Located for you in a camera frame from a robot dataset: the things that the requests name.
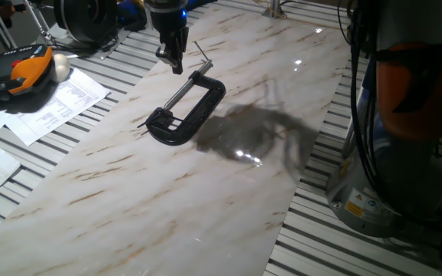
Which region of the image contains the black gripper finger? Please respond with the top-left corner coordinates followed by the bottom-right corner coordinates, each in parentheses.
top-left (155, 41), bottom-right (175, 65)
top-left (170, 48), bottom-right (186, 76)

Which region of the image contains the marble pattern board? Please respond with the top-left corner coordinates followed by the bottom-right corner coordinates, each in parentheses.
top-left (0, 0), bottom-right (355, 276)

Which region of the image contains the grey metal tripod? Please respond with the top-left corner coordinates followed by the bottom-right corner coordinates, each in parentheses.
top-left (0, 0), bottom-right (54, 51)

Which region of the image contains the black round spool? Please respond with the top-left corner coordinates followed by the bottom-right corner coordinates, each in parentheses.
top-left (53, 0), bottom-right (119, 45)

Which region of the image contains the person hand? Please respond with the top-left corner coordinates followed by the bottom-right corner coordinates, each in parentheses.
top-left (0, 1), bottom-right (19, 21)

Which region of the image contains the black square clock movement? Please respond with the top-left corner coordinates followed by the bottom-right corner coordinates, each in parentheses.
top-left (154, 108), bottom-right (180, 131)

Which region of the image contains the aluminium frame post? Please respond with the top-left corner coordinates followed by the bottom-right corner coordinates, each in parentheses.
top-left (261, 0), bottom-right (288, 20)

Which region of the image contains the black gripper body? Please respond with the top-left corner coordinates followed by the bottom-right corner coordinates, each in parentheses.
top-left (143, 0), bottom-right (190, 53)

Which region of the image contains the white rounded plastic object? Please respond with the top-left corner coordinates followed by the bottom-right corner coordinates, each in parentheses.
top-left (49, 53), bottom-right (71, 84)

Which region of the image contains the orange black teach pendant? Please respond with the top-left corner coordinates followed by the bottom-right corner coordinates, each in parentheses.
top-left (0, 43), bottom-right (55, 103)

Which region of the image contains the black metal C-clamp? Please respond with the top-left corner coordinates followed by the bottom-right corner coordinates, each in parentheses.
top-left (143, 40), bottom-right (228, 147)

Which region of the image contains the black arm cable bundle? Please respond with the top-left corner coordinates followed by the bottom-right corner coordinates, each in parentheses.
top-left (337, 0), bottom-right (384, 197)

